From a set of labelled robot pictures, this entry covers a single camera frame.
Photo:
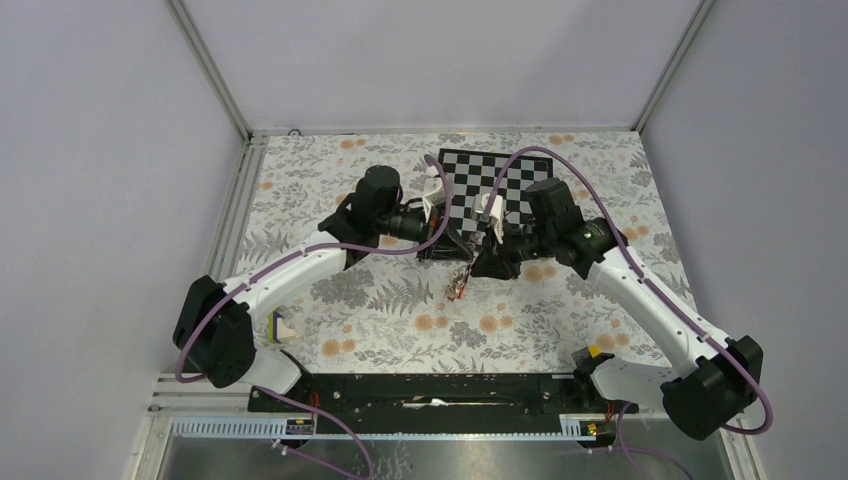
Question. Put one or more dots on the black white checkerboard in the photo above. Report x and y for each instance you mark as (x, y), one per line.
(474, 172)

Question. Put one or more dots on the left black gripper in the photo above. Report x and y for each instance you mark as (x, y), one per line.
(446, 246)

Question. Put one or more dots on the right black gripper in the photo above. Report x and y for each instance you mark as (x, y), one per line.
(495, 261)

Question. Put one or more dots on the floral patterned mat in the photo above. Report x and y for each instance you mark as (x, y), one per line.
(390, 314)

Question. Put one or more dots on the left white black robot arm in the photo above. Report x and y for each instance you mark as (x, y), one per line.
(215, 329)

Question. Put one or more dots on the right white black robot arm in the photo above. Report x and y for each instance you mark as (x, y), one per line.
(711, 378)

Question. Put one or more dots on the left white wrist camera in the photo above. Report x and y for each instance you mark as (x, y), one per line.
(434, 199)

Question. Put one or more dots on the green white small block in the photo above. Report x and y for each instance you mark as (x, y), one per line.
(277, 330)

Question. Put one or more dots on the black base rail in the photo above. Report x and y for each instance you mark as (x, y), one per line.
(450, 404)

